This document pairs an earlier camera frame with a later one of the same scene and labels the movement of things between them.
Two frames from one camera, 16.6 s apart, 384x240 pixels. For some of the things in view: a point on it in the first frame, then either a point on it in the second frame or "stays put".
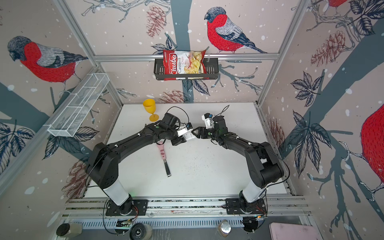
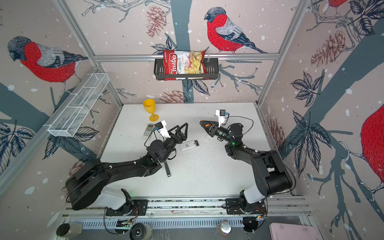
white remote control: [188, 135] -> [188, 145]
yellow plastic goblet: [150, 105] stays put
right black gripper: [201, 131] -> [212, 128]
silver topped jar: [224, 227] stays put
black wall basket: [211, 71] stays put
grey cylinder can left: [66, 230] stays put
